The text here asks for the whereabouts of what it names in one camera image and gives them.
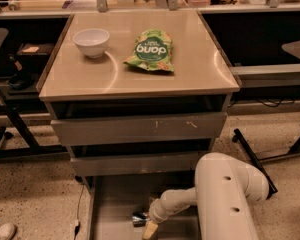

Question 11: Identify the black wheeled table leg right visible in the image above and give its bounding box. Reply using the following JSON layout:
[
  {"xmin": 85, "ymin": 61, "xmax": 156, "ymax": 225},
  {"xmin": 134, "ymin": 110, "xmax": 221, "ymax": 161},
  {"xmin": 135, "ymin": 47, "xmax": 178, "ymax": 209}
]
[{"xmin": 232, "ymin": 129, "xmax": 278, "ymax": 198}]

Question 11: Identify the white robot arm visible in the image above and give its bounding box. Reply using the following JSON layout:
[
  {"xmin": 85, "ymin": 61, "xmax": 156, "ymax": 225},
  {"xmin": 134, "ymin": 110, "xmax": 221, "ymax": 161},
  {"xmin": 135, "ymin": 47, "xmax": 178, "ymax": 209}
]
[{"xmin": 142, "ymin": 153, "xmax": 269, "ymax": 240}]

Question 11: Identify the grey middle drawer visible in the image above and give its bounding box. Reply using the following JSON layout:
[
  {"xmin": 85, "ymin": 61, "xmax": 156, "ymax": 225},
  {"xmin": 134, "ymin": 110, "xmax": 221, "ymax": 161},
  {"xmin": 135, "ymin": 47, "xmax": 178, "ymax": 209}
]
[{"xmin": 71, "ymin": 151, "xmax": 207, "ymax": 176}]

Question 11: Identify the black floor cable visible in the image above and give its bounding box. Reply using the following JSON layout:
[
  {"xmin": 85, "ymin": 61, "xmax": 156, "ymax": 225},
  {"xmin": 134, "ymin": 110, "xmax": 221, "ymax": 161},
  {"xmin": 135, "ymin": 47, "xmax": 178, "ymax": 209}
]
[{"xmin": 73, "ymin": 183, "xmax": 86, "ymax": 238}]

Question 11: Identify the grey metal shelf beam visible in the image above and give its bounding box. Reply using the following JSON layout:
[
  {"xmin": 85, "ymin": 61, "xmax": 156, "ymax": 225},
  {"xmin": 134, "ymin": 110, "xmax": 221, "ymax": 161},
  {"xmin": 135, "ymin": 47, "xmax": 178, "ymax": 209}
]
[{"xmin": 231, "ymin": 64, "xmax": 300, "ymax": 88}]

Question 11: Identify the grey top drawer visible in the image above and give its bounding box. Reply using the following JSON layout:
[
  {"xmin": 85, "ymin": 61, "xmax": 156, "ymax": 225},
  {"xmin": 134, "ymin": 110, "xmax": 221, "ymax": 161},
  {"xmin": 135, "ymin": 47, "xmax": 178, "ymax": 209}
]
[{"xmin": 51, "ymin": 112, "xmax": 227, "ymax": 146}]

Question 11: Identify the white ceramic bowl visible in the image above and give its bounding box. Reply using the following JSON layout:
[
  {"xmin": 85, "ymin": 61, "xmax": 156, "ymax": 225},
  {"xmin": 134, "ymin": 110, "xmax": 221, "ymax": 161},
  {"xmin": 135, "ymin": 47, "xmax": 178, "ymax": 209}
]
[{"xmin": 72, "ymin": 28, "xmax": 110, "ymax": 58}]

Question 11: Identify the white shoe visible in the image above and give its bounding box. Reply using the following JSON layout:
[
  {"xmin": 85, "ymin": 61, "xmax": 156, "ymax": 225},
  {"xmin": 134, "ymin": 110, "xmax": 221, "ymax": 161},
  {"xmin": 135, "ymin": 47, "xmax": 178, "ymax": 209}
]
[{"xmin": 0, "ymin": 223, "xmax": 16, "ymax": 240}]

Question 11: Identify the black table frame left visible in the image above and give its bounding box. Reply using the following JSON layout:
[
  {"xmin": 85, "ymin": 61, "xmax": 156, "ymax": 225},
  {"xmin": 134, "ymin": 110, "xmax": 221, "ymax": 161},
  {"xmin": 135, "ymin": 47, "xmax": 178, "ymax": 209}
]
[{"xmin": 0, "ymin": 83, "xmax": 69, "ymax": 182}]

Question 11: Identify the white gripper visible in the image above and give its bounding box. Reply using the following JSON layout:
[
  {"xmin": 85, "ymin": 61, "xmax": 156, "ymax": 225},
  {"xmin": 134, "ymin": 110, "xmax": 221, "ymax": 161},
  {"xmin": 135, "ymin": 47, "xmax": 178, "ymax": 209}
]
[{"xmin": 142, "ymin": 199, "xmax": 168, "ymax": 240}]

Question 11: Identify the green dang chips bag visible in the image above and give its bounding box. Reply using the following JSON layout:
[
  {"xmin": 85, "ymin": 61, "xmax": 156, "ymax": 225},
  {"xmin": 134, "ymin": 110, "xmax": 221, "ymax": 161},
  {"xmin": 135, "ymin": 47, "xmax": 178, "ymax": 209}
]
[{"xmin": 124, "ymin": 29, "xmax": 174, "ymax": 72}]

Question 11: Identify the silver blue redbull can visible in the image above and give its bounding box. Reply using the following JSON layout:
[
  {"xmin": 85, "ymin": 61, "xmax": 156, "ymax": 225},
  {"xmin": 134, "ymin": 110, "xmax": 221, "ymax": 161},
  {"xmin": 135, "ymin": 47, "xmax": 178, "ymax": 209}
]
[{"xmin": 132, "ymin": 212, "xmax": 150, "ymax": 227}]

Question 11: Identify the grey drawer cabinet with counter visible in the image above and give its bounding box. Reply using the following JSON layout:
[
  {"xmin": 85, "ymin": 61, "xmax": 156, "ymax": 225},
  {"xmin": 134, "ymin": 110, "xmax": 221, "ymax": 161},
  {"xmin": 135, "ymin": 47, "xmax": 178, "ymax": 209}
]
[{"xmin": 39, "ymin": 10, "xmax": 239, "ymax": 184}]

